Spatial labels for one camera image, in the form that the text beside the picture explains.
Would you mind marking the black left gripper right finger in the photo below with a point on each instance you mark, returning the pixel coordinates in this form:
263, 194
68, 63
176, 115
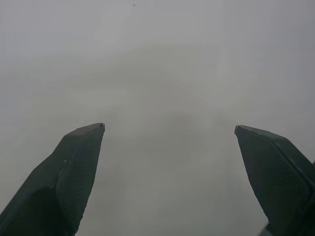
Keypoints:
278, 177

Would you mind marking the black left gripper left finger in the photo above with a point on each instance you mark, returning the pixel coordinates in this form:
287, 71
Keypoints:
61, 182

